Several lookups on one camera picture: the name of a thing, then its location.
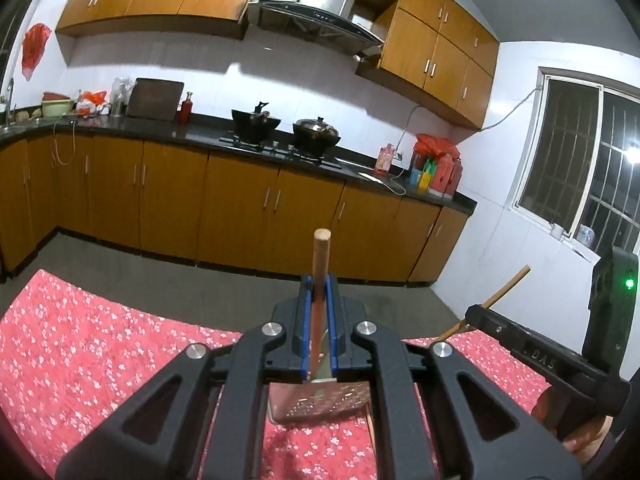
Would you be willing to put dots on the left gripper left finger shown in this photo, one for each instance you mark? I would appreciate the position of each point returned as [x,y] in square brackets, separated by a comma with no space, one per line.
[203,414]

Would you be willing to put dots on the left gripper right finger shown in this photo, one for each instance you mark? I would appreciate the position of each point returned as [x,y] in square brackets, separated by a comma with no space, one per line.
[435,414]

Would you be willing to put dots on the wooden chopstick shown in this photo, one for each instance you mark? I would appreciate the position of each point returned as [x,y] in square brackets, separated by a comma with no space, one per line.
[320,266]
[499,294]

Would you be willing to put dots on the person right hand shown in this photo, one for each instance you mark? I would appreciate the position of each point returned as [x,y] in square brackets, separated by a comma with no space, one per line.
[585,441]

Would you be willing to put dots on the beige perforated utensil holder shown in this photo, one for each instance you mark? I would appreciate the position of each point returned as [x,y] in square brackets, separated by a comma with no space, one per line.
[321,399]

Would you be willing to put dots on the white cup on sill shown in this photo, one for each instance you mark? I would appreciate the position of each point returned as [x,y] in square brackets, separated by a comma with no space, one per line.
[557,231]

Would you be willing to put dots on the lower wooden cabinets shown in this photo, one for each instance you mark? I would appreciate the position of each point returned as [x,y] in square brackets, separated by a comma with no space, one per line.
[202,206]

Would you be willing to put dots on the wooden cabinets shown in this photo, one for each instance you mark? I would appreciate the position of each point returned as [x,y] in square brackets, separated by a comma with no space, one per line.
[202,206]
[432,52]

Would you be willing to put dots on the red floral tablecloth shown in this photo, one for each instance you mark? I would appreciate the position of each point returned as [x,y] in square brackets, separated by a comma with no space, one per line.
[70,358]

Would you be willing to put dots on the pink bottle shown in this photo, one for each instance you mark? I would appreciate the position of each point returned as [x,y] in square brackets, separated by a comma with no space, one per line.
[385,159]

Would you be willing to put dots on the right window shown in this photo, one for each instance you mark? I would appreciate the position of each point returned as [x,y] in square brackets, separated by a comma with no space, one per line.
[580,171]

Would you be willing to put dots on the black countertop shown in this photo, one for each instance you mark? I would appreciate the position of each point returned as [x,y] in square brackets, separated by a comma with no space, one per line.
[216,134]

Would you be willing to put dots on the black lidded wok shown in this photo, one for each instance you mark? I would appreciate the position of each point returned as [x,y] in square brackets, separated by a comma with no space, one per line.
[314,137]

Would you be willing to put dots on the red bottle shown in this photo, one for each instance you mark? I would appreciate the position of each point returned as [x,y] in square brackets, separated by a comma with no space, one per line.
[185,109]

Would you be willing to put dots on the dark cutting board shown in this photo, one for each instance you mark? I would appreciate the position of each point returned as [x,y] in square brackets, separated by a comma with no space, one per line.
[155,99]

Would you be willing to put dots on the red bag on counter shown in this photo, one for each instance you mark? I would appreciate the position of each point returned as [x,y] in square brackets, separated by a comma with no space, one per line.
[91,104]

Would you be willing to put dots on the green basin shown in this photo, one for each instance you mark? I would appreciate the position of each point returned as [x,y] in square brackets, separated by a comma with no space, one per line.
[55,105]

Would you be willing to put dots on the upper wooden cabinets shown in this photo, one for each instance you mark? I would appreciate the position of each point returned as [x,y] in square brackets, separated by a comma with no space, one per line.
[432,52]

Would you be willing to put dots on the steel range hood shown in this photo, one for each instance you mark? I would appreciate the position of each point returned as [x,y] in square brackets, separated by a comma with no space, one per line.
[342,25]

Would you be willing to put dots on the black wok with handle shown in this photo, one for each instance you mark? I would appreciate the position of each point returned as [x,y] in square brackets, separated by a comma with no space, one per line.
[254,127]

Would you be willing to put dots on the red plastic bag on wall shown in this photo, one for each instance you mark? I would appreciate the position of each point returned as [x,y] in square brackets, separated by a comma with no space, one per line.
[33,46]

